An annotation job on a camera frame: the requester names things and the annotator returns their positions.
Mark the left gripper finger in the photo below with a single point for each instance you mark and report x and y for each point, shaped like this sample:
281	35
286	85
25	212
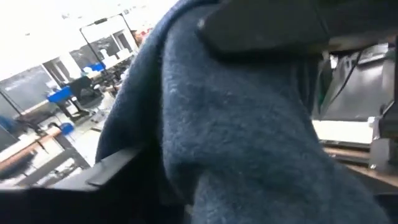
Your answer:
130	193

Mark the blue fleece cloth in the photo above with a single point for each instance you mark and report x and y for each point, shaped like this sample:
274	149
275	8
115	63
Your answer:
233	124

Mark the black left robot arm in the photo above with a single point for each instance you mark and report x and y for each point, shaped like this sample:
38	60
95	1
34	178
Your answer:
264	28

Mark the wood edged work table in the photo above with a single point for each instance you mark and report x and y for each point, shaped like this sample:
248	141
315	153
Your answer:
28	149

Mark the black office chair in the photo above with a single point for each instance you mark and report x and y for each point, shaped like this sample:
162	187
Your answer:
82	90

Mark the blue plastic crate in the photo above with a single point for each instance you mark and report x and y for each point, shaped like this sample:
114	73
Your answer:
94	67
59	95

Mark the person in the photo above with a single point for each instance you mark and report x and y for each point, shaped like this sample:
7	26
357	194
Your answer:
136	37

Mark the black framed whiteboard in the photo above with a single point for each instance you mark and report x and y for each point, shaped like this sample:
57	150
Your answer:
109	31

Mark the white cardboard box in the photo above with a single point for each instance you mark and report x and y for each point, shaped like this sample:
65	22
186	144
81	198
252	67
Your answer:
342	130

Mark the dark wall panel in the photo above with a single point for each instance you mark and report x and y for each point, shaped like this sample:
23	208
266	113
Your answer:
28	88

